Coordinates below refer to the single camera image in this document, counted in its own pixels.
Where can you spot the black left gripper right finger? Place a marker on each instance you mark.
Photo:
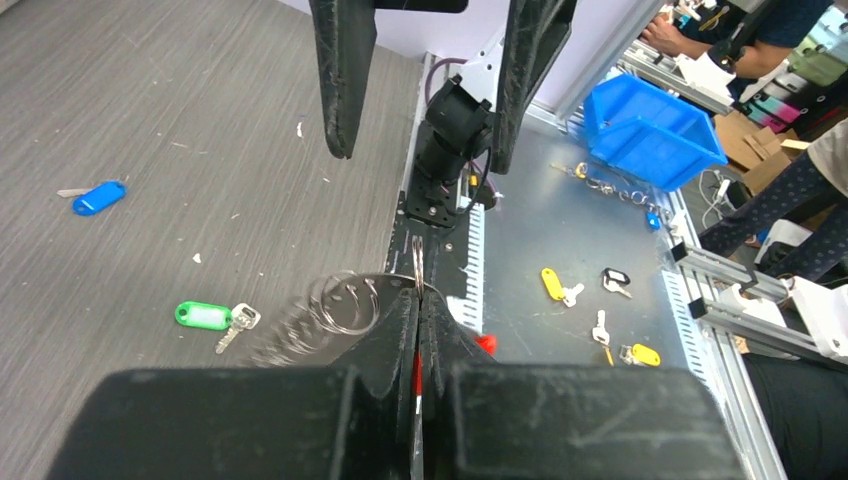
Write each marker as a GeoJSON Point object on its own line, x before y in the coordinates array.
{"type": "Point", "coordinates": [489, 420]}

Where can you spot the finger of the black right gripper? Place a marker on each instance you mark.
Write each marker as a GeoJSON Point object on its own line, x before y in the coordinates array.
{"type": "Point", "coordinates": [536, 32]}
{"type": "Point", "coordinates": [345, 38]}

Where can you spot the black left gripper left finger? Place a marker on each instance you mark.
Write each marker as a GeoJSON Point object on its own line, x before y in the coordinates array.
{"type": "Point", "coordinates": [214, 423]}

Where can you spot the red key tag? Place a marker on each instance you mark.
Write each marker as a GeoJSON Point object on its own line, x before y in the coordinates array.
{"type": "Point", "coordinates": [488, 343]}

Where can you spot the green key tag key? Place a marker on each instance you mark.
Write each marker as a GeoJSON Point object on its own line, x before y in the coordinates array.
{"type": "Point", "coordinates": [230, 321]}

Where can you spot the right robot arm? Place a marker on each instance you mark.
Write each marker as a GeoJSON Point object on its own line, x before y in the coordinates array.
{"type": "Point", "coordinates": [477, 112]}

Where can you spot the blue plastic bin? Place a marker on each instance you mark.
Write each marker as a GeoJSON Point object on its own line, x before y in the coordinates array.
{"type": "Point", "coordinates": [639, 129]}

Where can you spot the yellow tag key lower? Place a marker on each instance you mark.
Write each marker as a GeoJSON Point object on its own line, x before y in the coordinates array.
{"type": "Point", "coordinates": [601, 335]}

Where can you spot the yellow tag key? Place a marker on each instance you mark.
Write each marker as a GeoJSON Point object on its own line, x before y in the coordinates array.
{"type": "Point", "coordinates": [601, 335]}
{"type": "Point", "coordinates": [557, 291]}
{"type": "Point", "coordinates": [640, 355]}

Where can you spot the yellow tag key right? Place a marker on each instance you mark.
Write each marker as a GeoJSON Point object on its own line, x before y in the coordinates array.
{"type": "Point", "coordinates": [640, 355]}

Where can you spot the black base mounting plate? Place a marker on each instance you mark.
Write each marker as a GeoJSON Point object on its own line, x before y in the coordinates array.
{"type": "Point", "coordinates": [453, 257]}

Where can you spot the black tag key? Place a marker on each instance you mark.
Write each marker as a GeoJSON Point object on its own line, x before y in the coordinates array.
{"type": "Point", "coordinates": [616, 281]}

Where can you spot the person in background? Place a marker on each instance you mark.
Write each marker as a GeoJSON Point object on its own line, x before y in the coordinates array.
{"type": "Point", "coordinates": [782, 30]}

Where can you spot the small blue tag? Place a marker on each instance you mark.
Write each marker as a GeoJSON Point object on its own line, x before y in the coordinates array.
{"type": "Point", "coordinates": [653, 221]}

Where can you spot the cardboard box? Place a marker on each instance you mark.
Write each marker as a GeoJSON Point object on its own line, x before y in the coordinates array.
{"type": "Point", "coordinates": [759, 154]}

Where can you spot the blue key tag key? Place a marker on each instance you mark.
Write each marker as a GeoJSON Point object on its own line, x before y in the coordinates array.
{"type": "Point", "coordinates": [91, 201]}

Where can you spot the person in dotted clothes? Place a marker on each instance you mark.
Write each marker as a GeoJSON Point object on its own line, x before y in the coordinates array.
{"type": "Point", "coordinates": [820, 169]}

